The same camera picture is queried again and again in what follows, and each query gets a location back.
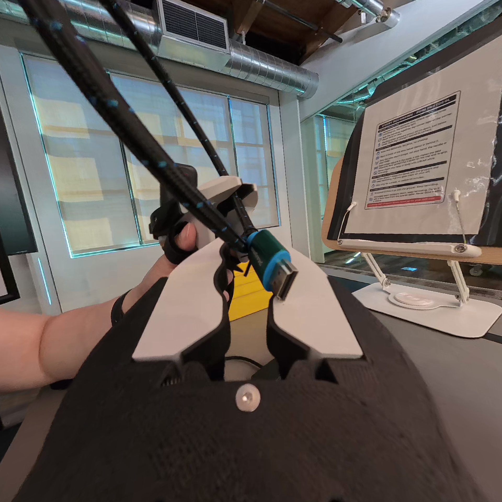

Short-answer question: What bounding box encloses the black wristband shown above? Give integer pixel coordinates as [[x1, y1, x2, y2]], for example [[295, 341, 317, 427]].
[[111, 289, 133, 327]]

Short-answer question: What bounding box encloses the yellow plastic bin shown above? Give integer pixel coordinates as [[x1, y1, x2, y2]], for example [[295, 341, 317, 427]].
[[229, 271, 275, 322]]

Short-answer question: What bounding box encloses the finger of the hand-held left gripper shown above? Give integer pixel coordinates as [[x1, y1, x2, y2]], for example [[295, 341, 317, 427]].
[[197, 176, 242, 205], [235, 184, 259, 215]]

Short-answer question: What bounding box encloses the silver ventilation duct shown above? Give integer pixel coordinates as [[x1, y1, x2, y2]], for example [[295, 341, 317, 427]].
[[0, 0, 320, 99]]

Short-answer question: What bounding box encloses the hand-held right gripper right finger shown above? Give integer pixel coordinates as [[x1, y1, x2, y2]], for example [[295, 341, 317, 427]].
[[266, 253, 365, 379]]

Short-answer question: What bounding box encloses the wooden document stand white base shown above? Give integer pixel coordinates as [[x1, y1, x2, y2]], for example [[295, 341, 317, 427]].
[[322, 155, 502, 338]]

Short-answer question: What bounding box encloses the black braided hdmi cable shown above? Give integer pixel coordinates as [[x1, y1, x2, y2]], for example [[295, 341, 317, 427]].
[[18, 0, 299, 303]]

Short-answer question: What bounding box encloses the black wall monitor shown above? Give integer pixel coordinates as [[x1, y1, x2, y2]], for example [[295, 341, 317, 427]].
[[0, 106, 38, 306]]

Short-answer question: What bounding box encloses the clear bag with label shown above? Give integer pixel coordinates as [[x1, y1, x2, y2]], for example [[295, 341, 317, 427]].
[[347, 51, 502, 236]]

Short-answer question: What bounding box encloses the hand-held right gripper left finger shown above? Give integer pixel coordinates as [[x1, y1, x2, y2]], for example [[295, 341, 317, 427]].
[[131, 240, 232, 380]]

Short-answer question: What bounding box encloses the large window with blinds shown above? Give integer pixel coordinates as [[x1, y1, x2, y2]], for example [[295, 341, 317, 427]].
[[21, 53, 281, 259], [314, 114, 355, 220]]

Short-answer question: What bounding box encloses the person's left hand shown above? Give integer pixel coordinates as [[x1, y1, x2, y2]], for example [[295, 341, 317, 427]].
[[135, 222, 205, 293]]

